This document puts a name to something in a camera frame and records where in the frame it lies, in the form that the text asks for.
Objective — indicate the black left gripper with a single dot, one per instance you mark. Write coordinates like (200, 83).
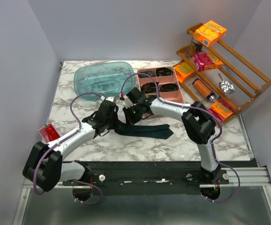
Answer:
(116, 116)

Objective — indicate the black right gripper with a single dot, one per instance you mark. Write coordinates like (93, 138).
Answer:
(129, 120)

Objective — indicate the dark green tie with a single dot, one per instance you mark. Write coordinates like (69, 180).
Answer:
(157, 132)

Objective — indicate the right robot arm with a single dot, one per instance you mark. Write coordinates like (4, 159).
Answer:
(198, 122)

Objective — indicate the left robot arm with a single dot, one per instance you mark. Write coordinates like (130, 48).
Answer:
(44, 164)

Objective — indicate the dark multicolour rolled tie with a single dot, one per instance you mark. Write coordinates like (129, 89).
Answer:
(149, 88)

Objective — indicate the black blue rolled tie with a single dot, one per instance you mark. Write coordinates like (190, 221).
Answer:
(168, 87)

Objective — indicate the pink compartment organizer box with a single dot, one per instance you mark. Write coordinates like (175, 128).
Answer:
(175, 96)

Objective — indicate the blue floral rolled tie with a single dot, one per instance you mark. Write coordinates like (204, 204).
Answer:
(146, 74)

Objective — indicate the orange box middle shelf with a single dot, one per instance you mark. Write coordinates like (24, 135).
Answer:
(184, 71)

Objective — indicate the orange cylinder bottle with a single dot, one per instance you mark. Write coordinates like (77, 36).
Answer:
(204, 90)

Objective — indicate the orange pink box lower shelf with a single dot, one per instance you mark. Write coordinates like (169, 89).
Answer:
(221, 109)

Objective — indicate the pink snack box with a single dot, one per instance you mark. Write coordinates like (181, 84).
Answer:
(204, 61)

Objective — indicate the dark jar on rack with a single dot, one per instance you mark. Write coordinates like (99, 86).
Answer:
(194, 47)

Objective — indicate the silver metal scoop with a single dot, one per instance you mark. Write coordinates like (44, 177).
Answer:
(226, 86)

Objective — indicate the wooden tiered rack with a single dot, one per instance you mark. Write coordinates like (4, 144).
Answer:
(248, 81)

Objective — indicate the top orange snack box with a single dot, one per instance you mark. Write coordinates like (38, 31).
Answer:
(209, 33)

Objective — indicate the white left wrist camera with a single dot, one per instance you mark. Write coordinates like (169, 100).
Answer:
(111, 99)

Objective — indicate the black mounting base rail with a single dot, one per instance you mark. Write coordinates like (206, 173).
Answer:
(151, 178)

